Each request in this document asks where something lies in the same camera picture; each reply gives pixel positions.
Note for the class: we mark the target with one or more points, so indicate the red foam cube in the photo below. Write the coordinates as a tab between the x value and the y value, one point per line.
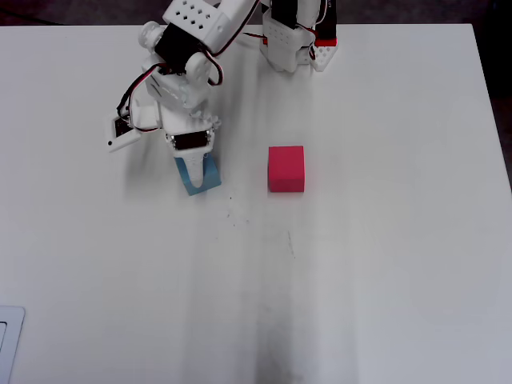
286	168

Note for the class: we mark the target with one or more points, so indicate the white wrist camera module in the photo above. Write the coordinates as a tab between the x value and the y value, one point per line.
120	142

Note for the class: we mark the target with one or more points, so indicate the silver grey laptop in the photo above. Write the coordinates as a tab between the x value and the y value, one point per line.
14	332

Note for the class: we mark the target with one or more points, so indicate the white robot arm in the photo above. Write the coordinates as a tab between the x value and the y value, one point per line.
192	16

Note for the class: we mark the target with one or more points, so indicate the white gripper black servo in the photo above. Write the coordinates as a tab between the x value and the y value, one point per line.
190	142

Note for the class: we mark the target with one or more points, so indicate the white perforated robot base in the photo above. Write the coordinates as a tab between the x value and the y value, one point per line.
284	44

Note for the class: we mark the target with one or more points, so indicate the blue foam cube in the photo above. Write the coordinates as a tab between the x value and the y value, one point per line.
212	174

